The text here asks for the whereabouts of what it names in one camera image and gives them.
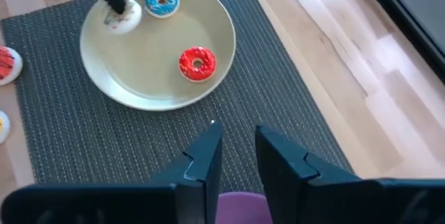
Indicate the dark grey woven placemat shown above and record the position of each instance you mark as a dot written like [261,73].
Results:
[104,140]

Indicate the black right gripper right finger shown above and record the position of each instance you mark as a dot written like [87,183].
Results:
[288,182]

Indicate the blue frosted sprinkle donut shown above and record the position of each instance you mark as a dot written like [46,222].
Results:
[161,6]

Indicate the cream beige plate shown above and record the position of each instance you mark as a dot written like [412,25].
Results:
[149,64]

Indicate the purple plate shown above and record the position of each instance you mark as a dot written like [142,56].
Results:
[243,210]

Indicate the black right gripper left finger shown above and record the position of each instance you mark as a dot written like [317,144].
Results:
[205,168]

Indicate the mint green donut chocolate drizzle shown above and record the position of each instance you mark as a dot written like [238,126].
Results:
[130,24]

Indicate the red frosted sprinkle donut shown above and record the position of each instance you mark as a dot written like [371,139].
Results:
[196,72]

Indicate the red striped donut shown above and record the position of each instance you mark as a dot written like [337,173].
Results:
[7,65]

